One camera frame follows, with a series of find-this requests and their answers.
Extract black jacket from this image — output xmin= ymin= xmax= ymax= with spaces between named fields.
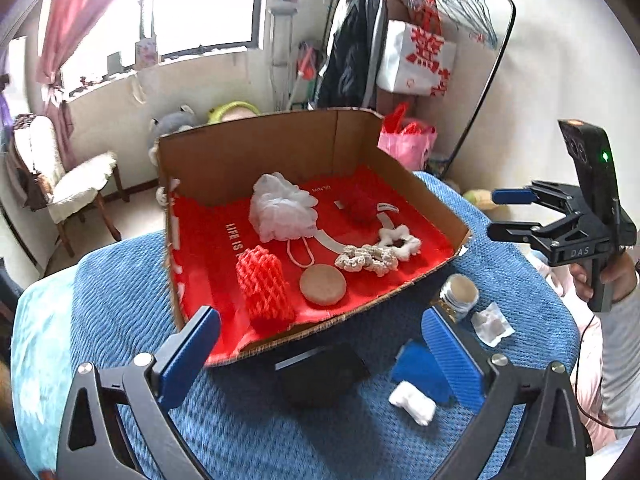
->
xmin=316 ymin=0 xmax=388 ymax=111

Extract white fluffy scrunchie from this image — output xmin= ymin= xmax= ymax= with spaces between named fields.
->
xmin=377 ymin=226 xmax=423 ymax=261

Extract row of wire hangers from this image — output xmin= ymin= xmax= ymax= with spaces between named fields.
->
xmin=395 ymin=0 xmax=501 ymax=51

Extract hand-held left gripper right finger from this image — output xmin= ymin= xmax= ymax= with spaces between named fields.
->
xmin=420 ymin=305 xmax=586 ymax=480

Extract pink fabric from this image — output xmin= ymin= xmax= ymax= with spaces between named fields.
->
xmin=525 ymin=250 xmax=621 ymax=456

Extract yellow green plush toy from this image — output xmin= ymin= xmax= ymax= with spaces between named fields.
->
xmin=462 ymin=187 xmax=498 ymax=211

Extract wooden chair with fleece cover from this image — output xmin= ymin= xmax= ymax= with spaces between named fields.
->
xmin=10 ymin=112 xmax=131 ymax=258

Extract red plastic bag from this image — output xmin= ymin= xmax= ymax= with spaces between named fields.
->
xmin=382 ymin=102 xmax=436 ymax=136

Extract red yarn ball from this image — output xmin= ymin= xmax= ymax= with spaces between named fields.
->
xmin=348 ymin=187 xmax=401 ymax=226

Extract white bag with red print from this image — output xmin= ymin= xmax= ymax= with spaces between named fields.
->
xmin=376 ymin=0 xmax=458 ymax=98

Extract black clothes rack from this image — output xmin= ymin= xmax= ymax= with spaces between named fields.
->
xmin=320 ymin=0 xmax=517 ymax=171

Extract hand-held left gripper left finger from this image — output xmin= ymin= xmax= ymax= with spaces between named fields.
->
xmin=55 ymin=305 xmax=223 ymax=480

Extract black cable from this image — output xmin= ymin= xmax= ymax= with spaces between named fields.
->
xmin=575 ymin=312 xmax=640 ymax=431

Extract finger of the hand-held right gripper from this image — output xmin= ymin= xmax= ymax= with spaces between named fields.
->
xmin=486 ymin=212 xmax=585 ymax=249
xmin=491 ymin=180 xmax=586 ymax=216

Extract person's right hand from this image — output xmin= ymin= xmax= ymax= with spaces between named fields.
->
xmin=570 ymin=250 xmax=640 ymax=307

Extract blue sponge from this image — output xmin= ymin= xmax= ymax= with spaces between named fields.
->
xmin=390 ymin=340 xmax=458 ymax=406

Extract person's right forearm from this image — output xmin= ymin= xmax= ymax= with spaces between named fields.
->
xmin=597 ymin=260 xmax=640 ymax=431

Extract blue knitted blanket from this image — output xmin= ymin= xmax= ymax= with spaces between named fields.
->
xmin=10 ymin=170 xmax=596 ymax=480

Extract pink gift bag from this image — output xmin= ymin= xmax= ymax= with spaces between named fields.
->
xmin=377 ymin=117 xmax=438 ymax=173

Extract red foam net sleeve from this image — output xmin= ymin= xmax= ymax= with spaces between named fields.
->
xmin=236 ymin=245 xmax=297 ymax=331

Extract cardboard box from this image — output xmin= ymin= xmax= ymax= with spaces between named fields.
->
xmin=156 ymin=107 xmax=473 ymax=368

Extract grey plush toy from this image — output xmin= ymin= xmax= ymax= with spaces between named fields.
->
xmin=149 ymin=105 xmax=196 ymax=166

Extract cream crochet scrunchie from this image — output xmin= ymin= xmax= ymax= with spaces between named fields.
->
xmin=334 ymin=242 xmax=401 ymax=277

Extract white mesh bath puff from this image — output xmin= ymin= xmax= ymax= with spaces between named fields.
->
xmin=248 ymin=172 xmax=321 ymax=267

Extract round tan sponge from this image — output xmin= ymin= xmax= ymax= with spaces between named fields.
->
xmin=299 ymin=265 xmax=347 ymax=307

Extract black box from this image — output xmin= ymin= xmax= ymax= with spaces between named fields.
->
xmin=274 ymin=342 xmax=372 ymax=408

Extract window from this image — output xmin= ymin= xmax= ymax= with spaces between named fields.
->
xmin=60 ymin=0 xmax=268 ymax=93

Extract clear round jar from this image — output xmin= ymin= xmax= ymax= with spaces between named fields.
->
xmin=432 ymin=274 xmax=478 ymax=323

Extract pink curtain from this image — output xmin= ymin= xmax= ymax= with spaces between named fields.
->
xmin=32 ymin=0 xmax=108 ymax=158

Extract red paper liner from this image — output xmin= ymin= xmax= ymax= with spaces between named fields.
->
xmin=167 ymin=167 xmax=461 ymax=366

